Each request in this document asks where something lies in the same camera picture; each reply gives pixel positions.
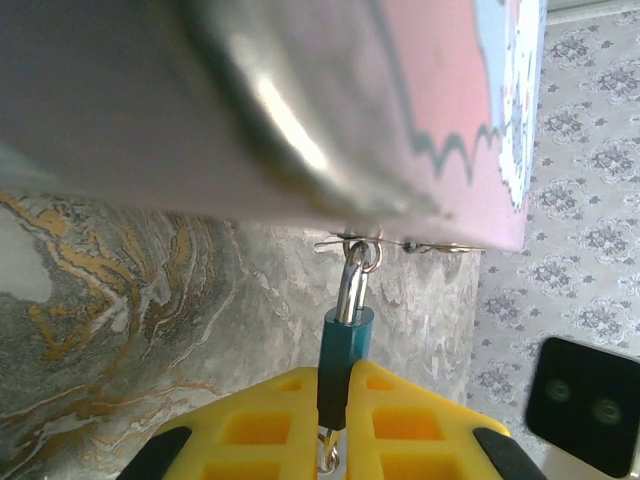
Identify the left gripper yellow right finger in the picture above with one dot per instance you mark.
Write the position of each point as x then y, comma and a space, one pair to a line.
415, 430

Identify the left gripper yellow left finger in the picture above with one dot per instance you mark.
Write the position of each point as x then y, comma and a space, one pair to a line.
240, 430

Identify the teal padlock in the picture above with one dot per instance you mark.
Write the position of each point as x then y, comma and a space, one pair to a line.
342, 350

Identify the silver box clasp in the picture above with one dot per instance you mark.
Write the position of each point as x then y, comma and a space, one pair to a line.
450, 247

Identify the aluminium frame post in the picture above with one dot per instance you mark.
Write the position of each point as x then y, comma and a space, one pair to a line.
595, 7

